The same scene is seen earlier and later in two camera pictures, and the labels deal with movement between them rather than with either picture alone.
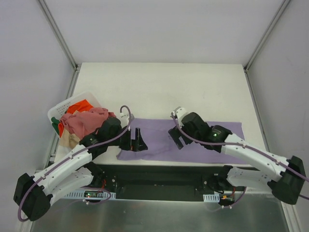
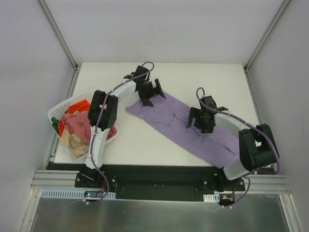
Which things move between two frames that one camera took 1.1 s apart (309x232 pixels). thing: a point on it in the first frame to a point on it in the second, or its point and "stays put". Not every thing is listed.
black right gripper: [177, 134] to [196, 118]
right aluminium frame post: [251, 58] stays put
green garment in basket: [55, 123] stays put
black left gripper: [129, 140] to [151, 92]
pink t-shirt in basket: [81, 124] stays put
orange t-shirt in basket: [83, 105] stays put
